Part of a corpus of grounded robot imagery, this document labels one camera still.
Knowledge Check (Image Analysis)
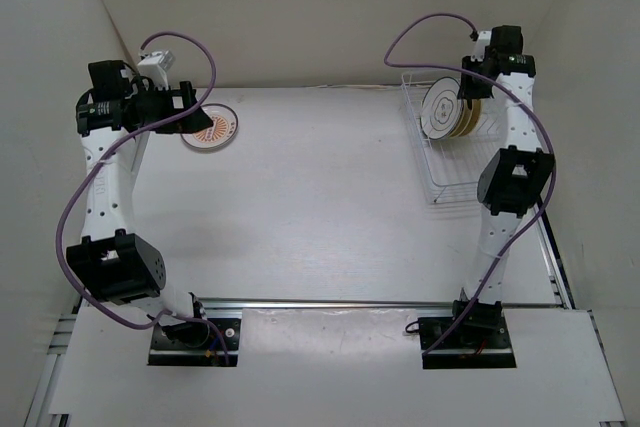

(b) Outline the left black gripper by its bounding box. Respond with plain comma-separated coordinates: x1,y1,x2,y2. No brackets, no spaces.
127,82,213,135

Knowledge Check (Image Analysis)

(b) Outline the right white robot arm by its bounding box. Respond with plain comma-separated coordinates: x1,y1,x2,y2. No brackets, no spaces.
449,25,555,347

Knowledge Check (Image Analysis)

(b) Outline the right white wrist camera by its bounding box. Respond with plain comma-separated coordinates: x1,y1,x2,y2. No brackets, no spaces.
471,30,492,62

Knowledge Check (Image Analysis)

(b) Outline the white wire dish rack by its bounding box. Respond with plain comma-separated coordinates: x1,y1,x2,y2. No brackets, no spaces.
401,70,501,204

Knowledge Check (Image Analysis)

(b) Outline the white green-rimmed plate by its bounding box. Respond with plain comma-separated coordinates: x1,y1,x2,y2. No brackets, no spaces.
420,77,462,140

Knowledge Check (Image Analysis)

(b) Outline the aluminium frame rail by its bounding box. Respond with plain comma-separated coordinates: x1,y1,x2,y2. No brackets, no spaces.
79,296,566,312

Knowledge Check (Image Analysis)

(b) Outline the cream plate with red seal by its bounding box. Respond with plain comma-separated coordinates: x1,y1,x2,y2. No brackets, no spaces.
472,99,483,129

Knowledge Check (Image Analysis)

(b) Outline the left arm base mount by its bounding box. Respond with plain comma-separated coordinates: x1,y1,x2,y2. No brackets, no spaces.
147,315,242,368

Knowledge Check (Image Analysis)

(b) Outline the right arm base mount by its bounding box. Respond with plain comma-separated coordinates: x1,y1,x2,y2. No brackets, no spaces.
405,317,517,370

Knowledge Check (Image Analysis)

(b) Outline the white front board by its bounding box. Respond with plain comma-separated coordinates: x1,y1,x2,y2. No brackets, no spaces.
50,308,624,426

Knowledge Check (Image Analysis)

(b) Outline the purple cable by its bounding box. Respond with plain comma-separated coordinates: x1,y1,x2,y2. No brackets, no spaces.
55,32,231,367
383,13,557,362

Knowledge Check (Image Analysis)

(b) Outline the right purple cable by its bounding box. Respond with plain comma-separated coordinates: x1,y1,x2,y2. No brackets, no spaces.
383,13,557,362

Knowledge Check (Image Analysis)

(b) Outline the cream plate with dark mark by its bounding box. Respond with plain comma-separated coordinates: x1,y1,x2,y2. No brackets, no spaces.
458,99,474,137

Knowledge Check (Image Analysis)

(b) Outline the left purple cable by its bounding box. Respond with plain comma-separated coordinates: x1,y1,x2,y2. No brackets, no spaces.
55,32,231,367

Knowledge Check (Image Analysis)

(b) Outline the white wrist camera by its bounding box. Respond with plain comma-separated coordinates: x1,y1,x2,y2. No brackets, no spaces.
137,50,175,90
471,30,492,62

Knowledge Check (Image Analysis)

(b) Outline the orange sunburst plate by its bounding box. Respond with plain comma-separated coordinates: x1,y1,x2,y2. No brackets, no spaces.
181,103,239,153

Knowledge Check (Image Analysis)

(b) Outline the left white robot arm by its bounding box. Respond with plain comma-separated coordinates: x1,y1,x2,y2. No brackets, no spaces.
56,51,213,347

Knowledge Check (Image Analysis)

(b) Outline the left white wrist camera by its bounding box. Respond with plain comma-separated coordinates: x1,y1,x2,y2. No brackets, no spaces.
137,50,175,90

